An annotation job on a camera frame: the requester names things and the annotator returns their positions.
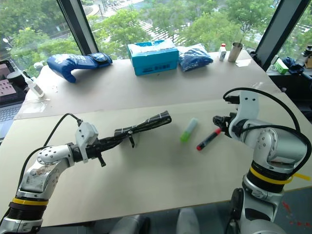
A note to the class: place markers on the teal cardboard box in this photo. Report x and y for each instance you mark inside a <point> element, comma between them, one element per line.
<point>153,58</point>

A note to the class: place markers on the blue plastic bag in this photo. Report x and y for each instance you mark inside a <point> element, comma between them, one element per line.
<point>193,57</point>

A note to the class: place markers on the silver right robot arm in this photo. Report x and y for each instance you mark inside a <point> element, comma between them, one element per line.
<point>270,146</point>

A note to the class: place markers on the metal cup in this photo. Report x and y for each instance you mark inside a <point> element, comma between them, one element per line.
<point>235,52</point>

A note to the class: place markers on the red marker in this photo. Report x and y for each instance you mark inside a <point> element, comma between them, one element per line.
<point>208,140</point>

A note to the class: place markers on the black side table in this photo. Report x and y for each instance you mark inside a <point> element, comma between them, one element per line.
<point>292,87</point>

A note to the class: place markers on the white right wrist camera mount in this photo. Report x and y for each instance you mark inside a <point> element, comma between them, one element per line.
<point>246,107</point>

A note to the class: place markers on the grey rounded shape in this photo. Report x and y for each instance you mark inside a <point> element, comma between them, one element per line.
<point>187,221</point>

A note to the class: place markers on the dark blue cloth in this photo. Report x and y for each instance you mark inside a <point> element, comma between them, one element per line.
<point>293,65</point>

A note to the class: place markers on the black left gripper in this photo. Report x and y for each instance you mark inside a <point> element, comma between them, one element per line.
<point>93,151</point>

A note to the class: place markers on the dark round object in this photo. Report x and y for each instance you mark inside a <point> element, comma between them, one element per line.
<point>14,77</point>

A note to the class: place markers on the yellow zip tie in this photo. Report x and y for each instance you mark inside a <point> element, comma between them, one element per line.
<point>268,179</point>

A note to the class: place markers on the dark window frame post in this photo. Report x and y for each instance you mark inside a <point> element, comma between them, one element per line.
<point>78,24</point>
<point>280,31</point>

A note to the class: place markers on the dark rounded shape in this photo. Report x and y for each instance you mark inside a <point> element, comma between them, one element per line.
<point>132,225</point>

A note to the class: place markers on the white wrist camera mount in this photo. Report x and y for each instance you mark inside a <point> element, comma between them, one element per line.
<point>246,107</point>
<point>85,134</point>

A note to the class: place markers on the green highlighter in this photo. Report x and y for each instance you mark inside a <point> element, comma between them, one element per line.
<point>189,130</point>

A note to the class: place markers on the clear plastic wrapper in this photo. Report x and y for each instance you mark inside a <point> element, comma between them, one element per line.
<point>36,106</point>

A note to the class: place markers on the laptop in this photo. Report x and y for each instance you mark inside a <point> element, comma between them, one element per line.
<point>8,102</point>

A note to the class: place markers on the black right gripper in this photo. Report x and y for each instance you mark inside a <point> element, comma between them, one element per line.
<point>226,123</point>

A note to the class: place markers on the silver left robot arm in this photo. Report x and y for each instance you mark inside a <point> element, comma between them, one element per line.
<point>39,175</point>

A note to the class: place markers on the brown cardboard box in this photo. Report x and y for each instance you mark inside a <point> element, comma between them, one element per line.
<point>308,59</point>

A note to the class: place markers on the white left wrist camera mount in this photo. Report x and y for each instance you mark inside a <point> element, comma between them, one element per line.
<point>85,134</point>

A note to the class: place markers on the clear glue bottle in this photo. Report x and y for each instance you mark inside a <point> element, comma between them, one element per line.
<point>34,85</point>

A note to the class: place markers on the small white bottle red cap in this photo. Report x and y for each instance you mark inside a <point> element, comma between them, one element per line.
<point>222,53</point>

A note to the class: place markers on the green and white box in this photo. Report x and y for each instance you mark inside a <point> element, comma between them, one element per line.
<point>281,67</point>

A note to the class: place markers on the white paper sheet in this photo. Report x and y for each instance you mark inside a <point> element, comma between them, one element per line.
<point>242,63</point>

